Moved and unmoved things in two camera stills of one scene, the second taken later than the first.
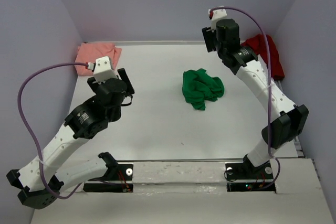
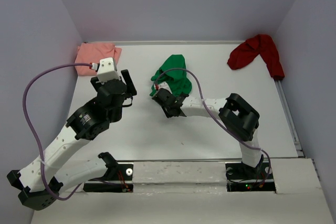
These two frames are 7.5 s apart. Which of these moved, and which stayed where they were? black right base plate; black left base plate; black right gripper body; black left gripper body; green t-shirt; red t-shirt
Moved: green t-shirt; black right gripper body
Stayed: black left base plate; black right base plate; black left gripper body; red t-shirt
